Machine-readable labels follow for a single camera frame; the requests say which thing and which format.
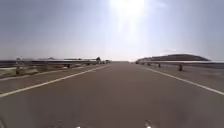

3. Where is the grey asphalt road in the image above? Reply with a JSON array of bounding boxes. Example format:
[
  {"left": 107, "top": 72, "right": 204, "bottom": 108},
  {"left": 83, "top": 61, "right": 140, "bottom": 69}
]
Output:
[{"left": 0, "top": 62, "right": 224, "bottom": 128}]

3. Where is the long grey metal guardrail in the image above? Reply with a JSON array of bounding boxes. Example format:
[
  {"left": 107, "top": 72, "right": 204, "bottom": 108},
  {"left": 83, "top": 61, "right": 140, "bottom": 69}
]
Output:
[{"left": 0, "top": 57, "right": 103, "bottom": 76}]

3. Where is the dark bare hill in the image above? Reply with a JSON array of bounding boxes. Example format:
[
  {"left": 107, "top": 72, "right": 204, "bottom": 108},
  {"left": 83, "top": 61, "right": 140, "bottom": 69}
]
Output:
[{"left": 136, "top": 53, "right": 212, "bottom": 63}]

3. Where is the yellow painted line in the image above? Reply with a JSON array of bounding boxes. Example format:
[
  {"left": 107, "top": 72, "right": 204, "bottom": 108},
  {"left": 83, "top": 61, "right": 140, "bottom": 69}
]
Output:
[{"left": 0, "top": 64, "right": 112, "bottom": 99}]

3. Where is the short grey metal guardrail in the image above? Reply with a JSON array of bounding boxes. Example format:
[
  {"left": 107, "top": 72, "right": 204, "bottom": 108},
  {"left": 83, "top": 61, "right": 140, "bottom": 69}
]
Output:
[{"left": 135, "top": 59, "right": 224, "bottom": 72}]

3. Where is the white painted line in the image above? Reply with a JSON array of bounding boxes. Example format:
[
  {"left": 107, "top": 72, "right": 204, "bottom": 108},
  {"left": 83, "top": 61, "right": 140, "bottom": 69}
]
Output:
[{"left": 140, "top": 65, "right": 224, "bottom": 96}]

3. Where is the sandy roadside verge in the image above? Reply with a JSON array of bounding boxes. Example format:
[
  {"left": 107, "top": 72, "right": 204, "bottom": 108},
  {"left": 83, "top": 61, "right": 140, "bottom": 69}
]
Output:
[{"left": 0, "top": 64, "right": 88, "bottom": 81}]

